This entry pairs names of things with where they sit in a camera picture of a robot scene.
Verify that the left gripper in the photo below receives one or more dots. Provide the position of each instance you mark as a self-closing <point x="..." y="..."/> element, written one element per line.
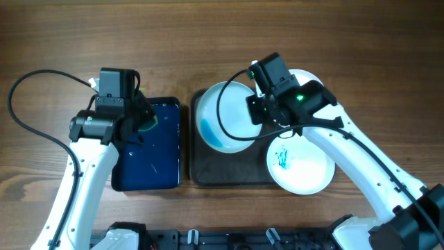
<point x="146" y="110"/>

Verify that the brown serving tray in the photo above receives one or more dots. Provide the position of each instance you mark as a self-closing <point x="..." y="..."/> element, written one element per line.
<point x="209" y="168"/>

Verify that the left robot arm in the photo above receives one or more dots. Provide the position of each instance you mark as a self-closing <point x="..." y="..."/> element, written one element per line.
<point x="97" y="137"/>

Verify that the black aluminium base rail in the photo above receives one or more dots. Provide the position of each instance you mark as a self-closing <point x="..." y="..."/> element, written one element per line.
<point x="271" y="238"/>

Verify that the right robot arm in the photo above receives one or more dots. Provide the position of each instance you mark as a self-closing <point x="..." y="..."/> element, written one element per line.
<point x="409" y="215"/>

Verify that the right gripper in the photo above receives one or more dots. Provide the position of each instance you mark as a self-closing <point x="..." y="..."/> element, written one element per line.
<point x="257" y="116"/>

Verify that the black water tray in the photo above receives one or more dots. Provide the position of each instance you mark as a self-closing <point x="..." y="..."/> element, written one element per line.
<point x="156" y="164"/>

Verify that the green yellow sponge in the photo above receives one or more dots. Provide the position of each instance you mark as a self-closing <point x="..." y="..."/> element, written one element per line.
<point x="148" y="117"/>

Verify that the white plate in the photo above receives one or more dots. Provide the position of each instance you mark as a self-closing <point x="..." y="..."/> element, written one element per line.
<point x="301" y="75"/>
<point x="230" y="115"/>
<point x="299" y="166"/>

